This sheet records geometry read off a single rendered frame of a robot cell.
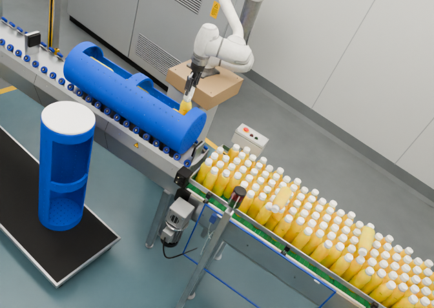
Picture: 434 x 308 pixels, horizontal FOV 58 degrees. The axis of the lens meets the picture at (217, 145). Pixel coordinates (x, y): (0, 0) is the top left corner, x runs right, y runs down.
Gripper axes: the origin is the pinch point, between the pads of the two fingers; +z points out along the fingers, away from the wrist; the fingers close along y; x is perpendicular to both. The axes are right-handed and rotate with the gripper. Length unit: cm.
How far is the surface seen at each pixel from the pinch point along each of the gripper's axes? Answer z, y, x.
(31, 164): 117, 20, -96
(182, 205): 46, 30, 29
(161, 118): 15.6, 12.3, -6.3
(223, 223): 30, 38, 55
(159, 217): 94, 10, 11
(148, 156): 46.0, 13.6, -7.2
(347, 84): 68, -268, 69
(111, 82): 13.9, 10.9, -43.4
